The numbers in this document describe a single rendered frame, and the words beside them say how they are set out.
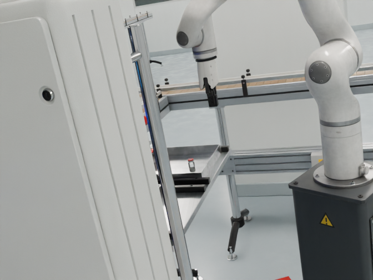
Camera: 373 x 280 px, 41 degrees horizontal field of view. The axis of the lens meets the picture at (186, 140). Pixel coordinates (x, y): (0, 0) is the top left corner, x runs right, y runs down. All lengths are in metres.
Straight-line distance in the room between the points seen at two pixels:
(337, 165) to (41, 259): 1.00
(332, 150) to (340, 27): 0.36
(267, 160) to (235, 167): 0.19
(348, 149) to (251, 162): 1.27
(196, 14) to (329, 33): 0.41
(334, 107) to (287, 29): 1.67
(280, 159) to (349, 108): 1.26
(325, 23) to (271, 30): 1.66
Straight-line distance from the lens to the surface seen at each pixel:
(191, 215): 1.46
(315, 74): 1.42
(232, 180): 2.84
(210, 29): 1.69
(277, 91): 2.57
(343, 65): 1.42
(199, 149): 1.90
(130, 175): 0.77
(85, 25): 0.69
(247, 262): 2.81
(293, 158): 2.71
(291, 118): 3.25
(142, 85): 0.85
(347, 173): 1.57
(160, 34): 10.38
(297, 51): 3.14
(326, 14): 1.47
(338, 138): 1.53
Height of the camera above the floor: 1.55
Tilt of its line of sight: 19 degrees down
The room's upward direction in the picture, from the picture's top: 11 degrees counter-clockwise
